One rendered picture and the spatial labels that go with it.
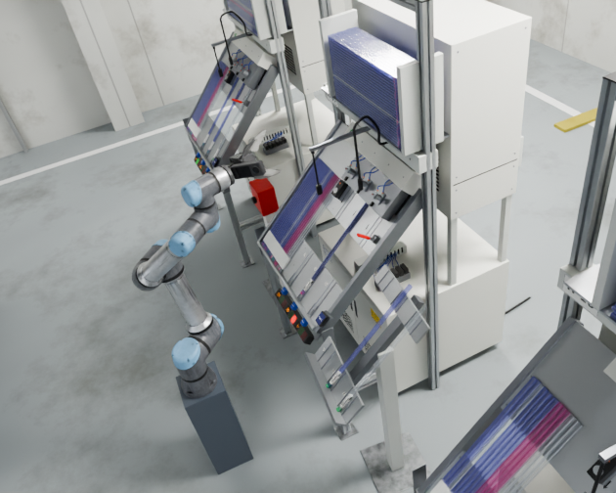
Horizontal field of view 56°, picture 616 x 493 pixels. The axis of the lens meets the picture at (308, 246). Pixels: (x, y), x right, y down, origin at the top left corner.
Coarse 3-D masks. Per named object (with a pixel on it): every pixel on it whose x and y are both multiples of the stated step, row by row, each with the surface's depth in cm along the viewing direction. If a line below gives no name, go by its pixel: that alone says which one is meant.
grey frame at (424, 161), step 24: (432, 0) 169; (432, 24) 173; (432, 48) 178; (432, 72) 183; (432, 96) 188; (336, 120) 268; (432, 120) 194; (432, 144) 199; (432, 168) 206; (432, 192) 212; (432, 216) 220; (432, 240) 228; (432, 264) 235; (432, 288) 243; (432, 312) 253; (432, 336) 263; (432, 360) 274; (432, 384) 286
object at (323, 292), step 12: (300, 252) 259; (312, 252) 253; (288, 264) 263; (300, 264) 257; (312, 264) 251; (288, 276) 260; (300, 276) 254; (312, 276) 248; (324, 276) 243; (300, 288) 252; (312, 288) 246; (324, 288) 241; (336, 288) 235; (300, 300) 249; (312, 300) 244; (324, 300) 238; (312, 312) 242
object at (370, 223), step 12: (336, 132) 266; (336, 144) 264; (348, 144) 257; (324, 156) 268; (336, 156) 261; (348, 156) 255; (336, 168) 258; (348, 192) 247; (336, 204) 251; (348, 204) 245; (360, 204) 239; (336, 216) 248; (348, 216) 243; (360, 216) 237; (372, 216) 232; (396, 216) 222; (360, 228) 235; (372, 228) 230; (384, 228) 225; (360, 240) 233
